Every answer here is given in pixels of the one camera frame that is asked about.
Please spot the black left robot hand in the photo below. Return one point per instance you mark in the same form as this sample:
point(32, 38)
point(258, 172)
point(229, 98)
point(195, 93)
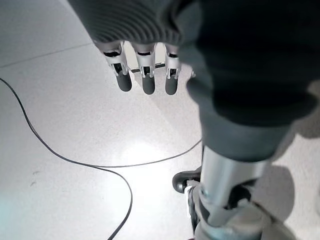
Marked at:
point(250, 75)

